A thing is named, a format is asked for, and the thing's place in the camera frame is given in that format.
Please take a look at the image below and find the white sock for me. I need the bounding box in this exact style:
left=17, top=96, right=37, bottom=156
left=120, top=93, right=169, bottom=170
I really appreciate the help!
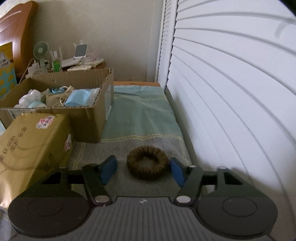
left=14, top=89, right=42, bottom=108

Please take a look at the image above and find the brown hair scrunchie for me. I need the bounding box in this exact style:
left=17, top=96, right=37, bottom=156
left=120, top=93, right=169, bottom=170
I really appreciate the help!
left=126, top=146, right=171, bottom=181

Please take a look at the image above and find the open cardboard box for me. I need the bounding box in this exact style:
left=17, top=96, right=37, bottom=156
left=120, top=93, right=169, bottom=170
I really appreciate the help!
left=1, top=68, right=113, bottom=143

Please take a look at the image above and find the brown tissue pack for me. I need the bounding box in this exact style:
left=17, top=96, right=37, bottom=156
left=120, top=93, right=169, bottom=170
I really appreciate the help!
left=1, top=113, right=75, bottom=210

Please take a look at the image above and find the blue face mask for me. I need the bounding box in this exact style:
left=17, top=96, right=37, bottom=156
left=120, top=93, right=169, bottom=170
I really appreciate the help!
left=65, top=88, right=100, bottom=107

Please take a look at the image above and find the white router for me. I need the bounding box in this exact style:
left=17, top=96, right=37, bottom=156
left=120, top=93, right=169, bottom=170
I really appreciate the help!
left=50, top=50, right=81, bottom=68

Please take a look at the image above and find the green small bottle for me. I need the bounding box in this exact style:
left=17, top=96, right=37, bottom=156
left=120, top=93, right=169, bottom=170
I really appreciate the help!
left=53, top=51, right=61, bottom=72

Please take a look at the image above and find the white louvered door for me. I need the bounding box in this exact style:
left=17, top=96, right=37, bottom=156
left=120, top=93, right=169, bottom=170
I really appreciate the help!
left=157, top=1, right=295, bottom=240

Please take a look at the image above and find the white power strip charger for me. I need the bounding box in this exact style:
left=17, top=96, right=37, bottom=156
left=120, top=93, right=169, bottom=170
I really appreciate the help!
left=25, top=61, right=40, bottom=78

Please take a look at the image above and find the yellow blue snack bag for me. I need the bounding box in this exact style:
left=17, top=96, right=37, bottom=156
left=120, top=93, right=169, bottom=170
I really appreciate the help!
left=0, top=42, right=17, bottom=99

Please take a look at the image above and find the green desk fan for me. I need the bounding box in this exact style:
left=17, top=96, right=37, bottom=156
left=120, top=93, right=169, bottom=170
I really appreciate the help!
left=33, top=41, right=49, bottom=71

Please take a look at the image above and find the wooden headboard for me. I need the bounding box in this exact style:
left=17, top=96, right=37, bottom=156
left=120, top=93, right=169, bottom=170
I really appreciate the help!
left=1, top=1, right=39, bottom=79

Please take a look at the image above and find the drawstring cloth pouch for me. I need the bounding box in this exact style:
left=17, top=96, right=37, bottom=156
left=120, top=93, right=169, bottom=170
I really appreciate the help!
left=45, top=86, right=75, bottom=107

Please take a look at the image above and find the wooden bed frame edge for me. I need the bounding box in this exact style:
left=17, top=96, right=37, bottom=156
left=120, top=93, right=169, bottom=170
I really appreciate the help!
left=113, top=81, right=161, bottom=87

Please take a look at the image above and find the white charging cable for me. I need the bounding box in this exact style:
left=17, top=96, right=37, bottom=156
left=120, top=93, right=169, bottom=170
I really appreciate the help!
left=18, top=58, right=35, bottom=84

